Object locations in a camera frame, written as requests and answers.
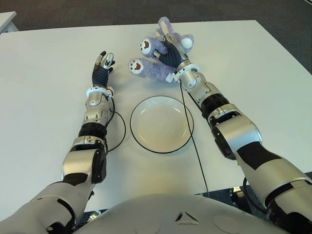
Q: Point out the grey side table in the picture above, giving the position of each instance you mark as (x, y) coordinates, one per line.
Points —
(6, 22)

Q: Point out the purple plush bunny doll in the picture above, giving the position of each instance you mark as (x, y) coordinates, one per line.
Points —
(151, 70)

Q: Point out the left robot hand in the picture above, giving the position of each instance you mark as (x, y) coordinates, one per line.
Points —
(100, 75)

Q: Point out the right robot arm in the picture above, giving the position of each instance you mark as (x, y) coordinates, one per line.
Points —
(239, 131)

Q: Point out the white plate black rim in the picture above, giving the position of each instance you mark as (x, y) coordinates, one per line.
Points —
(161, 126)

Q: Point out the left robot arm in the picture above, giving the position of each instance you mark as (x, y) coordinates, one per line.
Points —
(95, 102)

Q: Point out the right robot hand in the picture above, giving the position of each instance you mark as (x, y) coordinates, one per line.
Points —
(174, 57)

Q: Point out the grey robot torso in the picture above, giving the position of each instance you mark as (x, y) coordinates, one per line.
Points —
(170, 214)

